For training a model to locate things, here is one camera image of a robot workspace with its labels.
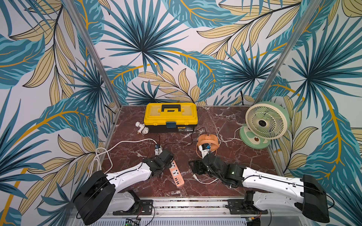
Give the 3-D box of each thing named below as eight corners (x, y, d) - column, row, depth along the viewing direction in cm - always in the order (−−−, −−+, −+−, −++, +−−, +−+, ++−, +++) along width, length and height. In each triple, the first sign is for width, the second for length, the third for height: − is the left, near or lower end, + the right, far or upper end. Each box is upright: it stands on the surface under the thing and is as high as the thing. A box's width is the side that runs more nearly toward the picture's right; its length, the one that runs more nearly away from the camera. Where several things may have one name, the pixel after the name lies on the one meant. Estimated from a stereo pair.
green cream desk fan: (236, 144, 100) (255, 115, 75) (237, 125, 110) (255, 94, 85) (265, 152, 96) (296, 124, 71) (264, 132, 107) (290, 101, 82)
